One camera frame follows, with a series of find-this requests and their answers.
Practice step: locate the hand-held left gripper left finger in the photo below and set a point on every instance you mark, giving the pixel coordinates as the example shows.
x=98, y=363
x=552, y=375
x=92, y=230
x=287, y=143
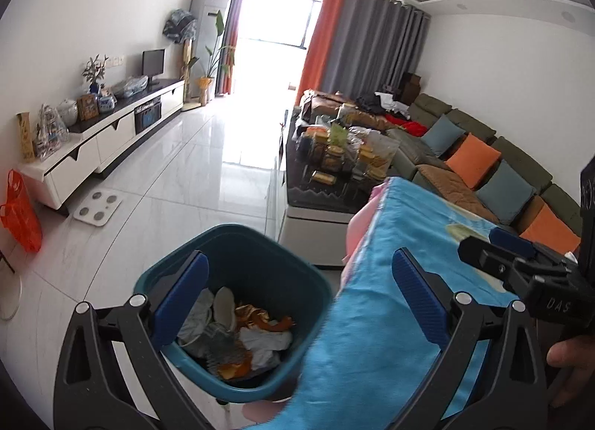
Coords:
x=183, y=300

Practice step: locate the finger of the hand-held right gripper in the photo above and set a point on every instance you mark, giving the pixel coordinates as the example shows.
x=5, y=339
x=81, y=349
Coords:
x=511, y=241
x=492, y=260

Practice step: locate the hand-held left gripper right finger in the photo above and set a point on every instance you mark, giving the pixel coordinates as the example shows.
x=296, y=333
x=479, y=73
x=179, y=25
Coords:
x=416, y=300

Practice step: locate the cream paper cup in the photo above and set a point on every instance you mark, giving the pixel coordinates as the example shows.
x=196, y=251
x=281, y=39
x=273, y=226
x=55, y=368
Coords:
x=225, y=309

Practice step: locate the gold wrapper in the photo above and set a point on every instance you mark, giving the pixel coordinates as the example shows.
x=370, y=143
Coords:
x=260, y=316

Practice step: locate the orange snack wrapper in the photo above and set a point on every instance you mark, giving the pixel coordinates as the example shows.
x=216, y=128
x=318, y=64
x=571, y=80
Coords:
x=234, y=368

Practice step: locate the teal plastic bin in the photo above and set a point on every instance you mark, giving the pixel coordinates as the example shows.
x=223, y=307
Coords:
x=260, y=253

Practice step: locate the person's right hand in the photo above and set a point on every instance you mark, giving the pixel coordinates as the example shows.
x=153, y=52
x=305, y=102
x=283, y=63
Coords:
x=578, y=365

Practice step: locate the orange cushion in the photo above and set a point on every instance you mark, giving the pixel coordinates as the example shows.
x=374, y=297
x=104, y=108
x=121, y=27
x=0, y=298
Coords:
x=472, y=160
x=551, y=230

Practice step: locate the blue-grey cushion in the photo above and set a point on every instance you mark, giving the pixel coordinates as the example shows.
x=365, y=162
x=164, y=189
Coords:
x=444, y=134
x=506, y=193

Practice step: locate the blue tablecloth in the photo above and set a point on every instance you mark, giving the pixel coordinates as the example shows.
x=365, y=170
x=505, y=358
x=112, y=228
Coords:
x=395, y=234

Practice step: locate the green and brown sofa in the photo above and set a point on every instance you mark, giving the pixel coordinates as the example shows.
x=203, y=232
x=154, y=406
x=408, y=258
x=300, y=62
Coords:
x=525, y=160

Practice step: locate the pink table cover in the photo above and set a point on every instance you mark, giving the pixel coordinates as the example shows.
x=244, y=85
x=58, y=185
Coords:
x=360, y=225

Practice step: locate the white crumpled paper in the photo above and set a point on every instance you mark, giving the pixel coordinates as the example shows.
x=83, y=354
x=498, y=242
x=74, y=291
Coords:
x=265, y=346

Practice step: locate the white bathroom scale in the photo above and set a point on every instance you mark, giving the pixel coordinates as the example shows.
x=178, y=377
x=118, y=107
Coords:
x=97, y=207

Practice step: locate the coffee table with snacks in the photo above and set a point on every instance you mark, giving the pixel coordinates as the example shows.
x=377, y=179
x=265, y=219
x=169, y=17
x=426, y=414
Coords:
x=325, y=179

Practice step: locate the red cloth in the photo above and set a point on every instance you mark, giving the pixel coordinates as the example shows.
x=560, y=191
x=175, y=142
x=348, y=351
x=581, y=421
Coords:
x=406, y=124

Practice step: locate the white tv cabinet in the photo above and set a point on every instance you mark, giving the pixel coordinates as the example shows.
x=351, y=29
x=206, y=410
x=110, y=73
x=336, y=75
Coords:
x=111, y=137

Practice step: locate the orange plastic bag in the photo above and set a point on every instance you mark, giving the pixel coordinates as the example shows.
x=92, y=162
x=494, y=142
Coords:
x=21, y=220

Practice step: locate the brown cardboard boxes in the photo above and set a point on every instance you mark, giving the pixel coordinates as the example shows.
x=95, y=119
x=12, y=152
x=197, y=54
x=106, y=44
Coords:
x=411, y=88

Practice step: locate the black clothes pile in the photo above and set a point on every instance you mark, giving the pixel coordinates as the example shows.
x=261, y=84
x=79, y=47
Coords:
x=376, y=103

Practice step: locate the glass ornament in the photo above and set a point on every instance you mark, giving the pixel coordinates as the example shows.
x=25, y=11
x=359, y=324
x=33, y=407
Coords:
x=52, y=134

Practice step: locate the blue and white porcelain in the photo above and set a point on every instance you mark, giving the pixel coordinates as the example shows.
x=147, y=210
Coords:
x=106, y=101

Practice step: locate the clear plastic bag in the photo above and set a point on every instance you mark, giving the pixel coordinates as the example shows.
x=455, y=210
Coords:
x=131, y=87

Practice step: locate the white ceramic jar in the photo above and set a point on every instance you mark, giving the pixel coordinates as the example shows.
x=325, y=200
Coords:
x=67, y=112

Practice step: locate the yellow upright box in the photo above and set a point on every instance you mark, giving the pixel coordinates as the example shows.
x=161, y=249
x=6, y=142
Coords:
x=27, y=139

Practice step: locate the black monitor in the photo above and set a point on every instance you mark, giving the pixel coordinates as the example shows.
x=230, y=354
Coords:
x=153, y=63

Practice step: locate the tall leafy floor plant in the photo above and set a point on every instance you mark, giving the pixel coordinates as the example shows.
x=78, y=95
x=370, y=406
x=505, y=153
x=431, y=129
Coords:
x=211, y=62

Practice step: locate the vase with branches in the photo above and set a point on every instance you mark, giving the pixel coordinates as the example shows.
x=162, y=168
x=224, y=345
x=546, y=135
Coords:
x=95, y=74

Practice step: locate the wide orange and grey curtain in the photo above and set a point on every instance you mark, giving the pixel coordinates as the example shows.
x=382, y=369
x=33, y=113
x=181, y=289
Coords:
x=362, y=35

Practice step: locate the white standing air conditioner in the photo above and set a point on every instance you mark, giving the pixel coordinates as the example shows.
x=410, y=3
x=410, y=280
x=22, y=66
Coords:
x=211, y=39

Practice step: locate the covered standing fan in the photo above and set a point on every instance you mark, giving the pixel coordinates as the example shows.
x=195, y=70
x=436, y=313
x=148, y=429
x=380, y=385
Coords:
x=179, y=25

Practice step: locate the narrow orange and grey curtain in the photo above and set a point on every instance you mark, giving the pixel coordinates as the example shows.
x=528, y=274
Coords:
x=234, y=30

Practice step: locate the wooden picture frame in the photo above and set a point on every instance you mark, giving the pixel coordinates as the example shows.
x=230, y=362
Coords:
x=87, y=107

